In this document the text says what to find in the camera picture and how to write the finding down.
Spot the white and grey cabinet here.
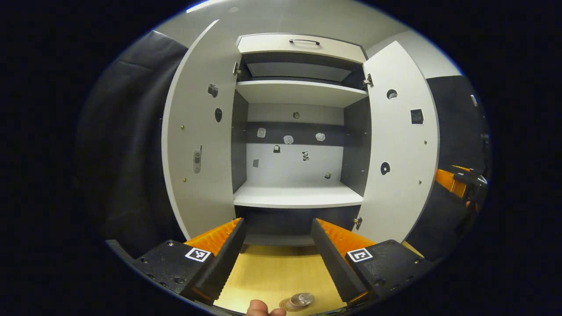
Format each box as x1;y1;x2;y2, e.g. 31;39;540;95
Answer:
231;33;374;246

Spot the black backdrop cloth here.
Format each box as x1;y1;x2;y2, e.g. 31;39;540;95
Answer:
404;75;490;260
77;30;189;257

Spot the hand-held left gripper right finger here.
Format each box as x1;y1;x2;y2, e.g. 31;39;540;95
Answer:
311;218;433;303

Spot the clear bottle with pink label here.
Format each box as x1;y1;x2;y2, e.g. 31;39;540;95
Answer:
289;292;315;308

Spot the white cabinet door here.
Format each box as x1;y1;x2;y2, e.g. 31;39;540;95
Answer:
161;20;242;241
353;41;440;244

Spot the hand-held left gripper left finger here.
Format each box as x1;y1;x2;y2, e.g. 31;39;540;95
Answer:
132;217;246;306

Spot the white cabinet drawer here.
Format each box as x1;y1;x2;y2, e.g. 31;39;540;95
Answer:
236;34;367;64

